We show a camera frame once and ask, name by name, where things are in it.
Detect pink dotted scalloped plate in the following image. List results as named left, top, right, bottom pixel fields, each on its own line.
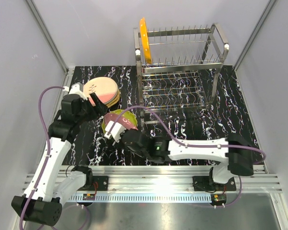
left=102, top=112, right=138, bottom=132

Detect yellow-green dotted scalloped plate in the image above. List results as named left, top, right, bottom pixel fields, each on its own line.
left=101, top=109, right=138, bottom=138

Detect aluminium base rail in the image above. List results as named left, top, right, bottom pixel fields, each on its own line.
left=23, top=165, right=284, bottom=192

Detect tan plates under leaf plate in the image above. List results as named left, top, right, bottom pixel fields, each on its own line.
left=106, top=89, right=120, bottom=108

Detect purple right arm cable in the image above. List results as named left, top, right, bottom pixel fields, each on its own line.
left=108, top=105, right=266, bottom=208

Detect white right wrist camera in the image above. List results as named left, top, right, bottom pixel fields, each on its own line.
left=104, top=121, right=126, bottom=143

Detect white slotted cable duct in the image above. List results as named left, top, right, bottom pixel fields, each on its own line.
left=68, top=193, right=212, bottom=203

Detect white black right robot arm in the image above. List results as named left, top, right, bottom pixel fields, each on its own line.
left=120, top=129, right=254, bottom=190

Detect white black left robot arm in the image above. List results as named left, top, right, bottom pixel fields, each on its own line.
left=11, top=93, right=108, bottom=227

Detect stainless steel dish rack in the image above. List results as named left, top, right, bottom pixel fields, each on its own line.
left=133, top=23, right=229, bottom=115

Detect beige pink leaf plate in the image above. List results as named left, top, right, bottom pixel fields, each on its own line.
left=84, top=77, right=119, bottom=106

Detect orange dotted scalloped plate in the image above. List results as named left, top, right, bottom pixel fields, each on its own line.
left=139, top=17, right=152, bottom=65

